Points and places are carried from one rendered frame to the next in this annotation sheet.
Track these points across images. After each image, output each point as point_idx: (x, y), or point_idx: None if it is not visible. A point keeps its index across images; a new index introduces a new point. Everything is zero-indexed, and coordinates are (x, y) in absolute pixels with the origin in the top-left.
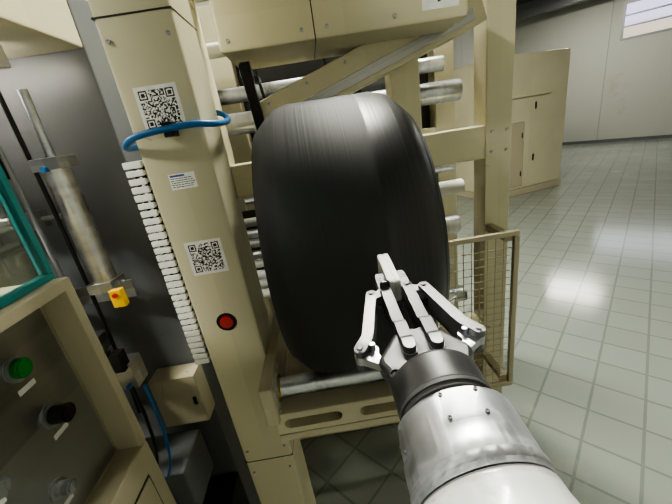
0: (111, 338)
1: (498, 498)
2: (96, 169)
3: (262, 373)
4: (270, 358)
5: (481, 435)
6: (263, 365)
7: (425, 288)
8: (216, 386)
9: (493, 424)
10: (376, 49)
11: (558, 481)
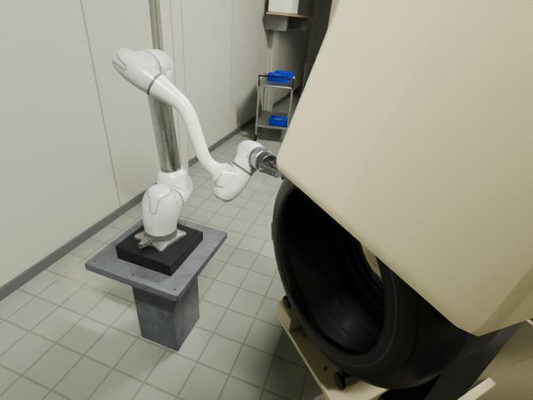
0: None
1: (258, 145)
2: None
3: (371, 263)
4: (378, 272)
5: (260, 148)
6: (377, 267)
7: (276, 170)
8: (470, 362)
9: (258, 148)
10: None
11: (251, 150)
